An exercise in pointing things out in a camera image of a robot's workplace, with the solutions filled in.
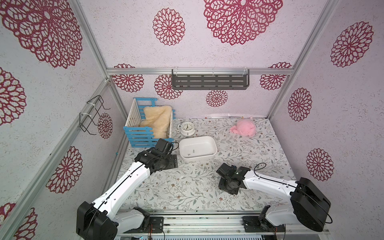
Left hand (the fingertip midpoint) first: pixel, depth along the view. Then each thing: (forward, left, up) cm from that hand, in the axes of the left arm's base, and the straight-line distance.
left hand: (169, 163), depth 80 cm
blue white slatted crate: (+23, +21, -7) cm, 32 cm away
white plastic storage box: (+21, -16, -16) cm, 31 cm away
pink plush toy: (+32, -49, -9) cm, 60 cm away
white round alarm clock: (+34, -8, -12) cm, 37 cm away
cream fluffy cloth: (+39, +12, -6) cm, 41 cm away
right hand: (-9, -30, -13) cm, 34 cm away
